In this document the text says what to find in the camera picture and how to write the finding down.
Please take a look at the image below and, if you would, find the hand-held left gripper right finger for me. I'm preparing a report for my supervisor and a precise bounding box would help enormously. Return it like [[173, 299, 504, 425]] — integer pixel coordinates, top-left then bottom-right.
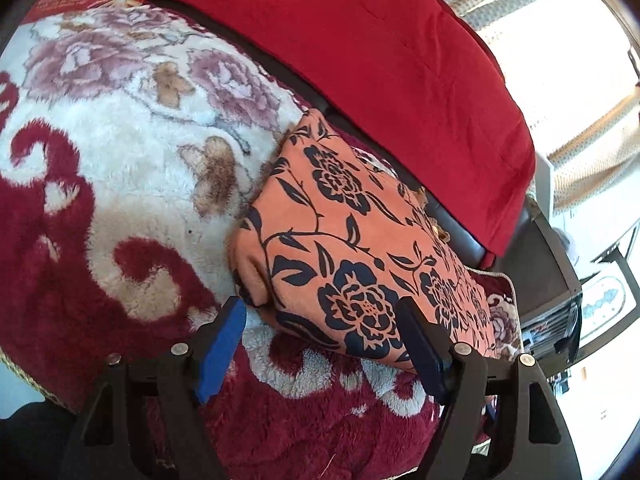
[[397, 296, 583, 480]]

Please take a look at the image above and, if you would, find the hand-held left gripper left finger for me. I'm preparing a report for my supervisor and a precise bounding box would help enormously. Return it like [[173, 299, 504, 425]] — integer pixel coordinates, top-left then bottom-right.
[[70, 296, 248, 480]]

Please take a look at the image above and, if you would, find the orange floral shirt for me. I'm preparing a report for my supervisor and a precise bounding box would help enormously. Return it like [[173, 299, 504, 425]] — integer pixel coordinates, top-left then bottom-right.
[[230, 107, 501, 376]]

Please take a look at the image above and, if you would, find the dark metal rack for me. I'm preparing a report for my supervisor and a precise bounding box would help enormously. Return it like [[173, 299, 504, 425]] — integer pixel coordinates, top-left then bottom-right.
[[521, 305, 582, 361]]

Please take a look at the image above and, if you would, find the dark side cabinet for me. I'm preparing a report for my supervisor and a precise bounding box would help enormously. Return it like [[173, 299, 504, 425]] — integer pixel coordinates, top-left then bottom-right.
[[520, 200, 583, 321]]

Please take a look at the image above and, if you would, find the floral plush blanket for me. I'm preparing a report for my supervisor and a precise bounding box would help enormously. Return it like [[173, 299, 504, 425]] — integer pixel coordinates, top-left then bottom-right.
[[0, 2, 526, 480]]

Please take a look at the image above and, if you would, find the white blue patterned object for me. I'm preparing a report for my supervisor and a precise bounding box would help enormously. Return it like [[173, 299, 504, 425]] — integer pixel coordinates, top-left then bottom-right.
[[584, 274, 627, 332]]

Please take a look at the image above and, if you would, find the white board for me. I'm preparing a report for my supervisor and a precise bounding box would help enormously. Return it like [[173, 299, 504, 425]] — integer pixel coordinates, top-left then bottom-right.
[[534, 162, 558, 218]]

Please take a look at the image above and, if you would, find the red cushion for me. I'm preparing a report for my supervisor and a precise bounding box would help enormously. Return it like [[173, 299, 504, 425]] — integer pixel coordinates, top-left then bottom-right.
[[150, 0, 537, 258]]

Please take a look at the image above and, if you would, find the dotted cream curtain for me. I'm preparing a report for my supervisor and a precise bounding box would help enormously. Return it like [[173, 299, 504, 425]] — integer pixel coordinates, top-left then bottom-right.
[[405, 0, 640, 211]]

